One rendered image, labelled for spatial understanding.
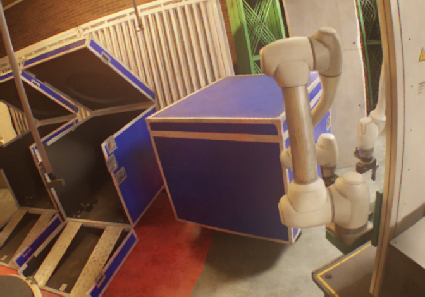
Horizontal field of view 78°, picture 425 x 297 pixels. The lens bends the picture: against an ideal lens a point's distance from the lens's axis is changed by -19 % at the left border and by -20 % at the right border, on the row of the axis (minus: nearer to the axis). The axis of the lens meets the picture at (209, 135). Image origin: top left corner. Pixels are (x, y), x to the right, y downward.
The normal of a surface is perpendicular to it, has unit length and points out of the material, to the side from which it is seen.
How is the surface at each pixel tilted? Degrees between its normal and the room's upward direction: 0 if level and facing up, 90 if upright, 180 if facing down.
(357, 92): 90
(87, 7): 90
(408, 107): 90
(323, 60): 112
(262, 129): 90
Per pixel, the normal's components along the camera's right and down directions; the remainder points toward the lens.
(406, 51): 0.32, 0.27
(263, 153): -0.54, 0.40
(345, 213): -0.15, 0.36
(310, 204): -0.09, 0.15
